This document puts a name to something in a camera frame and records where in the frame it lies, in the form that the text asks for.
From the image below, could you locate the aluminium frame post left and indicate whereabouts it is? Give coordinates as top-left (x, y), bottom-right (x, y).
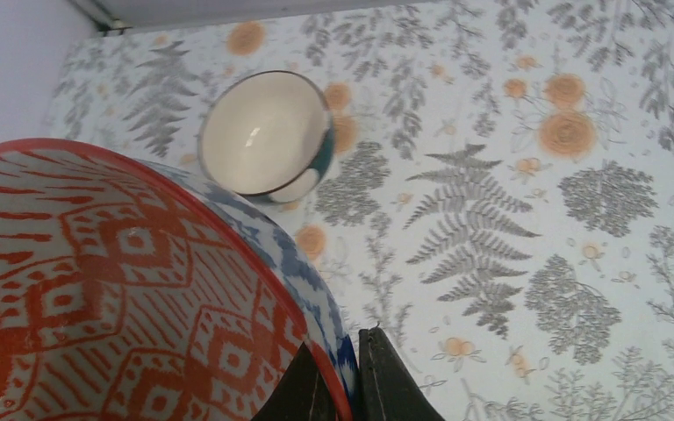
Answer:
top-left (67, 0), bottom-right (130, 32)

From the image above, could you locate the teal and white bowl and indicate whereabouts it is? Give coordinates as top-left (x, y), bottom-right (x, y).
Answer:
top-left (197, 70), bottom-right (335, 203)

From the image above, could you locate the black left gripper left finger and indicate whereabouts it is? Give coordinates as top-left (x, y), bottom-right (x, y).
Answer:
top-left (252, 344), bottom-right (337, 421)

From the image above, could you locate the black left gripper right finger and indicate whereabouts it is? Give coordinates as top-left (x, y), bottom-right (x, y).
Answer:
top-left (359, 327), bottom-right (442, 421)

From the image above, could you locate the floral patterned table mat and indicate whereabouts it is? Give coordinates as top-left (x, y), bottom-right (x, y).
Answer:
top-left (48, 1), bottom-right (674, 420)

